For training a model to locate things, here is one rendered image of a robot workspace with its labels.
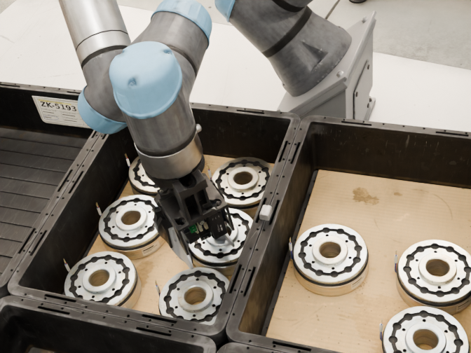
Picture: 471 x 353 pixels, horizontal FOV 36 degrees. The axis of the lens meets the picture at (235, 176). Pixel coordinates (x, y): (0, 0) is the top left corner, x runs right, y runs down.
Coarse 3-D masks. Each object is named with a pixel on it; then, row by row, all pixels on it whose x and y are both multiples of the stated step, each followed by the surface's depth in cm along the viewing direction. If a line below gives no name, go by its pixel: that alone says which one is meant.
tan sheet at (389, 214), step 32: (320, 192) 111; (352, 192) 110; (384, 192) 109; (416, 192) 108; (448, 192) 107; (320, 224) 106; (352, 224) 105; (384, 224) 105; (416, 224) 104; (448, 224) 103; (384, 256) 101; (288, 288) 99; (384, 288) 97; (288, 320) 95; (320, 320) 95; (352, 320) 94; (384, 320) 94; (352, 352) 91
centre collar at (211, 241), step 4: (236, 228) 103; (232, 232) 103; (236, 232) 102; (232, 236) 102; (236, 236) 102; (208, 240) 102; (212, 240) 102; (216, 240) 102; (220, 240) 102; (224, 240) 102; (232, 240) 102; (212, 244) 102; (216, 244) 101; (220, 244) 101; (224, 244) 101; (228, 244) 102
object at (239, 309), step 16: (304, 128) 106; (352, 128) 106; (368, 128) 105; (384, 128) 104; (400, 128) 104; (416, 128) 103; (432, 128) 103; (288, 160) 102; (288, 176) 100; (272, 208) 96; (272, 224) 94; (256, 256) 91; (256, 272) 89; (240, 288) 88; (240, 304) 86; (240, 320) 85; (240, 336) 83; (256, 336) 83; (288, 352) 81; (304, 352) 81; (320, 352) 80; (336, 352) 80
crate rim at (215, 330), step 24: (288, 120) 109; (96, 144) 110; (288, 144) 104; (72, 192) 103; (264, 192) 98; (24, 264) 95; (240, 264) 90; (24, 288) 92; (96, 312) 88; (120, 312) 88; (144, 312) 87; (216, 336) 84
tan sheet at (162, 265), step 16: (208, 160) 119; (224, 160) 118; (208, 176) 116; (128, 192) 116; (96, 240) 110; (160, 256) 106; (176, 256) 105; (144, 272) 104; (160, 272) 104; (176, 272) 103; (144, 288) 102; (160, 288) 102; (144, 304) 100
